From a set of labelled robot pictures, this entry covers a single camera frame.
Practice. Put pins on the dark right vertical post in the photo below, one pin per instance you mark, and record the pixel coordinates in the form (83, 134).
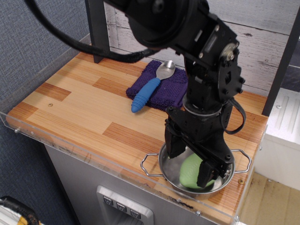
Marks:
(286, 20)

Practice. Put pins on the white toy sink counter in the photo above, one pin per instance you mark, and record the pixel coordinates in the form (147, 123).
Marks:
(278, 157)

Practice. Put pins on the green plastic lime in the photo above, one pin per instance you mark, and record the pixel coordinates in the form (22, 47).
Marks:
(189, 171)

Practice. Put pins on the blue handled metal spoon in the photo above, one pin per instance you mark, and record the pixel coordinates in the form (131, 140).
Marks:
(164, 71)

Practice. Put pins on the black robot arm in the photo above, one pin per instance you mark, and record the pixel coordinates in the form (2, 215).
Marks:
(210, 51)

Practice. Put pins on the clear acrylic guard rail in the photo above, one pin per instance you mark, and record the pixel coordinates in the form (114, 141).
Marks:
(81, 109)

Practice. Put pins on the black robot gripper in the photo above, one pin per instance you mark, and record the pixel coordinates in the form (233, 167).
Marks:
(204, 136)

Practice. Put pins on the stainless steel pot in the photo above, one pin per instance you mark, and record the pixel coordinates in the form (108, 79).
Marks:
(170, 170)

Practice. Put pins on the silver dispenser button panel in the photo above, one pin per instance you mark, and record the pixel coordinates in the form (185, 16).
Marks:
(119, 210)

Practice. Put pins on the grey toy fridge cabinet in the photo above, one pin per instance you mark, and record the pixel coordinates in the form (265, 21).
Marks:
(80, 181)

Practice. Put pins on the purple folded rag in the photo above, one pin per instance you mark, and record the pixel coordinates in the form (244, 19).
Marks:
(170, 92)

